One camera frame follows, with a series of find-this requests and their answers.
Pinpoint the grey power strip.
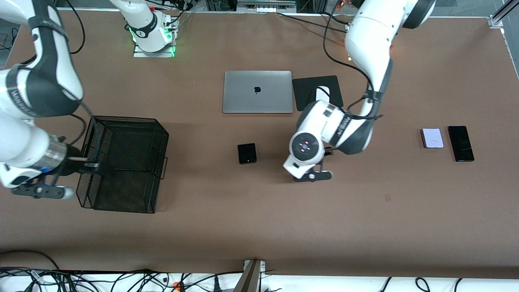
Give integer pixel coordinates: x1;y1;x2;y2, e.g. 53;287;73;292
237;0;297;13

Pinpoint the long black smartphone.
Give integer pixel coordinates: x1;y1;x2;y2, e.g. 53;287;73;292
448;126;475;162

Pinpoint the black looped floor cable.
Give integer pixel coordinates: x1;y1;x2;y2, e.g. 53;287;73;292
0;249;62;271

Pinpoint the black right camera mount bracket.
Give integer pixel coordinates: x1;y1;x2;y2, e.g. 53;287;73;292
10;182;47;200

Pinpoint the aluminium table edge bracket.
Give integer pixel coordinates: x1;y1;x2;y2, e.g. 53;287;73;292
233;260;266;292

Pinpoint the black flip phone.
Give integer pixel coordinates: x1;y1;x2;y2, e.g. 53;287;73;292
238;143;257;165

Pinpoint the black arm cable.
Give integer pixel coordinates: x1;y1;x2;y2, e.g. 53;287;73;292
61;0;98;146
323;0;384;121

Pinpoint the lilac flip phone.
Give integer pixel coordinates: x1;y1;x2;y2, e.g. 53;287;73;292
420;128;444;149

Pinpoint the black wire mesh basket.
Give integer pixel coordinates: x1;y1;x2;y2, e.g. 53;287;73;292
76;116;169;214

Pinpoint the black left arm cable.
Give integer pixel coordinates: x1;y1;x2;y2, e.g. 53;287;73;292
323;0;384;121

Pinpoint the silver closed laptop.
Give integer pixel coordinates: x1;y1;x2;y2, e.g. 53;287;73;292
222;71;293;114

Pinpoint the black cable on table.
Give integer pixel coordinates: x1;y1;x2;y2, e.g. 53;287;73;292
277;11;350;34

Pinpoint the aluminium frame rail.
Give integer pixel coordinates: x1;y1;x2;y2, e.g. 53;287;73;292
488;0;519;78

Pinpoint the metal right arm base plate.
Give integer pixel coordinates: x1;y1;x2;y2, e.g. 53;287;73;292
133;40;176;58

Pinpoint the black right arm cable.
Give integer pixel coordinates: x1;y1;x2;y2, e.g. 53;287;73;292
61;0;98;146

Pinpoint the black mouse pad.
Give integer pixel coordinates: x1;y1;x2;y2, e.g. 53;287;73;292
292;75;344;112

